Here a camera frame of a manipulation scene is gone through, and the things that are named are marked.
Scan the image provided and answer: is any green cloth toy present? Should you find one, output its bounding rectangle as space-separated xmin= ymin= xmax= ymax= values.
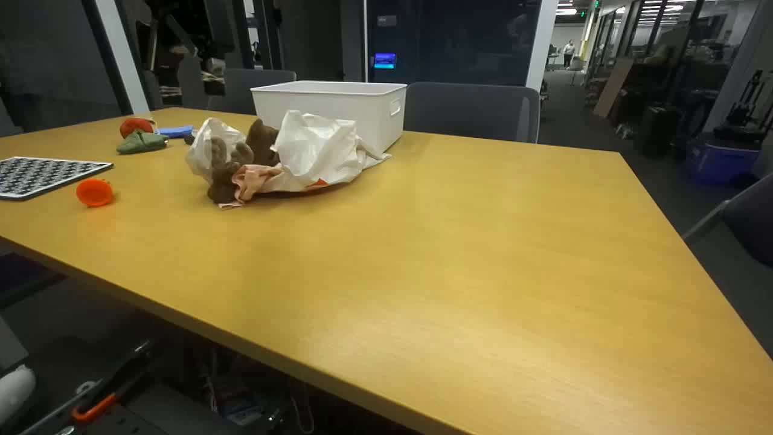
xmin=117 ymin=131 xmax=166 ymax=155

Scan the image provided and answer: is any blue storage bin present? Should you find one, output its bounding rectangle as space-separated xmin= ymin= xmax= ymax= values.
xmin=687 ymin=140 xmax=758 ymax=185

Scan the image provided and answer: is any orange plastic cup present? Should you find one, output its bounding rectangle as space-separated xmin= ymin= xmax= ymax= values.
xmin=77 ymin=179 xmax=117 ymax=207

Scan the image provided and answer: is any grey perforated tray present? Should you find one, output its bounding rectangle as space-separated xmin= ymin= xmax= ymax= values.
xmin=0 ymin=155 xmax=112 ymax=199

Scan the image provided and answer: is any white plastic carrier bag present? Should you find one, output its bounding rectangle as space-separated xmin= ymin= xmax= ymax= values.
xmin=187 ymin=108 xmax=388 ymax=203

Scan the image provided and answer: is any blue flat object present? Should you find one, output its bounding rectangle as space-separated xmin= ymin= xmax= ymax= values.
xmin=157 ymin=125 xmax=194 ymax=141

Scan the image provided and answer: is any white plastic basket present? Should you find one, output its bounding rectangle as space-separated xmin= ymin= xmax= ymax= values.
xmin=252 ymin=79 xmax=407 ymax=151

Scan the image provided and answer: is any brown stuffed toy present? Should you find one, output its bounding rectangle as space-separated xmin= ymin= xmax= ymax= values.
xmin=207 ymin=118 xmax=281 ymax=203

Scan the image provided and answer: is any grey chair right edge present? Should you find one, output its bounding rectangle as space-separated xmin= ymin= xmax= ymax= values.
xmin=682 ymin=174 xmax=773 ymax=352

